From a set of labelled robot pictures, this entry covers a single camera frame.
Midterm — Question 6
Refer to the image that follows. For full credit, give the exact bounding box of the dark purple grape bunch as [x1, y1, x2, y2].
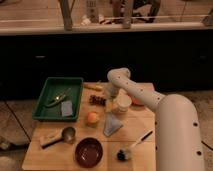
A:
[89, 95, 106, 106]

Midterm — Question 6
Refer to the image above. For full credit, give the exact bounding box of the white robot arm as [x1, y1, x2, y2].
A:
[105, 68, 205, 171]

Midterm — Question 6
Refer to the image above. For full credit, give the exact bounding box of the white paper cup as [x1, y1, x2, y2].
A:
[113, 95, 132, 113]

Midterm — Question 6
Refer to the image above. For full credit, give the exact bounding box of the metal measuring cup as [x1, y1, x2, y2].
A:
[40, 127, 76, 149]

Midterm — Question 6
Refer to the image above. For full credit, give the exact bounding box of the grey folded cloth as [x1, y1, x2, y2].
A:
[103, 112, 123, 137]

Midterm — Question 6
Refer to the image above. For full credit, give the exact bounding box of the orange fruit toy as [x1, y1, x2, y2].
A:
[86, 112, 100, 126]

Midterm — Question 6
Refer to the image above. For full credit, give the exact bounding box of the orange plastic bowl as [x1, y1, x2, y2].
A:
[131, 97, 144, 106]

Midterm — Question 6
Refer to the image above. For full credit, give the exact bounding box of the grey sponge in tray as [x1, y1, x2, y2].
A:
[61, 101, 73, 117]

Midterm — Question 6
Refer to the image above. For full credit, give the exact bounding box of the green utensil in tray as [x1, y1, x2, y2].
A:
[46, 89, 70, 108]

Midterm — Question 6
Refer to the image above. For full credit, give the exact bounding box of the black and white dish brush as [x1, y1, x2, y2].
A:
[117, 131, 152, 161]

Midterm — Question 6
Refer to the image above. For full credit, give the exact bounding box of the dark red bowl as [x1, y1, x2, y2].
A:
[75, 137, 103, 168]

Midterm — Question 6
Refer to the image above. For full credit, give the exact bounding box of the green plastic tray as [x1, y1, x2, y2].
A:
[32, 77, 83, 122]

